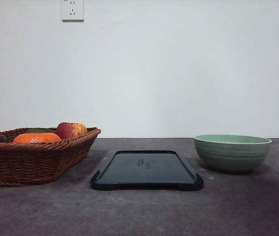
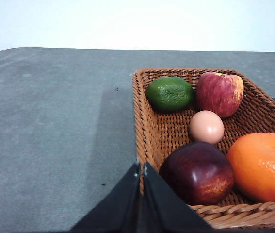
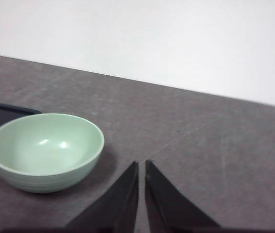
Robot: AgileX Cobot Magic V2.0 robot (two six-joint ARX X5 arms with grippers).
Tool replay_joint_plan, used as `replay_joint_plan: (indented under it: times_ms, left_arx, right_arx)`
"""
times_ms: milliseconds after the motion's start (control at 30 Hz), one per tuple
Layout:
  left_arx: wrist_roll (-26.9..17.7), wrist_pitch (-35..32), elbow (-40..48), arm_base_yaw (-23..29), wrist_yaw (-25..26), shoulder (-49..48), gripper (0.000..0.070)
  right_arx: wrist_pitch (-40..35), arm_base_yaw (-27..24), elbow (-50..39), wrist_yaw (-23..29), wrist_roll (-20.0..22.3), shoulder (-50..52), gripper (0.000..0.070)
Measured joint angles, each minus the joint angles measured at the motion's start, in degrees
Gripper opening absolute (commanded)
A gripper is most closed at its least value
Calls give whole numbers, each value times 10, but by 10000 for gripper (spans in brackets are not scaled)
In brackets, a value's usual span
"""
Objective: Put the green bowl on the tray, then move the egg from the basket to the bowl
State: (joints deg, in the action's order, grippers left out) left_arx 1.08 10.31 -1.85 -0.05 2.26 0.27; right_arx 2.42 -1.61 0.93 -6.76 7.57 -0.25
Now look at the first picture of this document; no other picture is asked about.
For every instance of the green ceramic bowl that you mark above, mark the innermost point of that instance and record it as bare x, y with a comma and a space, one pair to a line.
232, 153

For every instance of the brown wicker basket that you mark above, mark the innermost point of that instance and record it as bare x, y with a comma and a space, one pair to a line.
40, 163

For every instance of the dark rectangular tray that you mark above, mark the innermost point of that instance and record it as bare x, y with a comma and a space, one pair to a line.
146, 170

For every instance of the red yellow apple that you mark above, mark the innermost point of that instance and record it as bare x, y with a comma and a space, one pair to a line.
67, 130

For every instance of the green fruit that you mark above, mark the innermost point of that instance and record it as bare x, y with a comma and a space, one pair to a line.
38, 130

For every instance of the orange tangerine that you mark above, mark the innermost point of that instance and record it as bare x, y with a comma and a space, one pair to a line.
37, 138

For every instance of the white wall socket left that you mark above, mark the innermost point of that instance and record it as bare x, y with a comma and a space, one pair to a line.
72, 11

